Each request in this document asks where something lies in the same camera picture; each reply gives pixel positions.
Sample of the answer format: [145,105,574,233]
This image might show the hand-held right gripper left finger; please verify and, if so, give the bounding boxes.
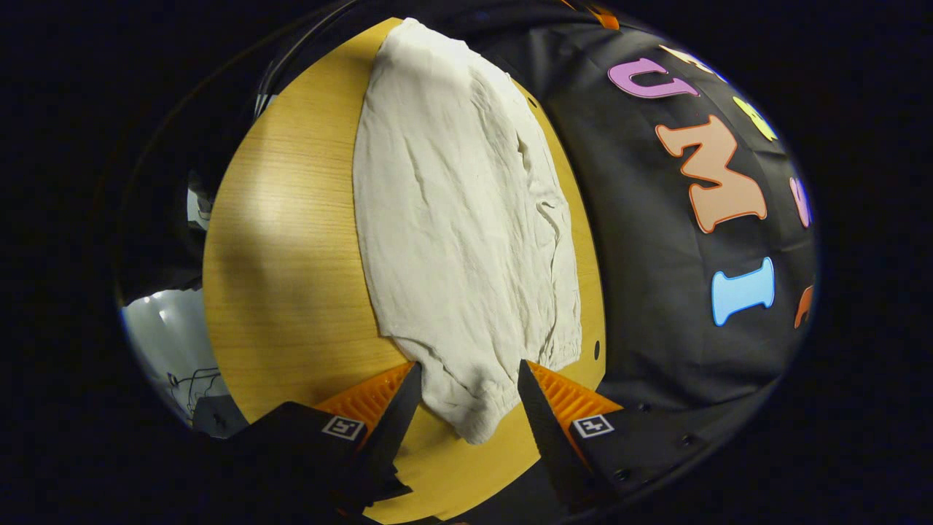
[215,361,423,520]

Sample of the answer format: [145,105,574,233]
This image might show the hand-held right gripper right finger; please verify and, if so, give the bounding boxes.
[518,359,719,515]

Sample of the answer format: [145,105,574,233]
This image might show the white jeans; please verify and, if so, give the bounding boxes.
[353,18,584,446]

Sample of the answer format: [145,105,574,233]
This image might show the black backdrop cloth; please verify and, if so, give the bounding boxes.
[466,0,817,413]

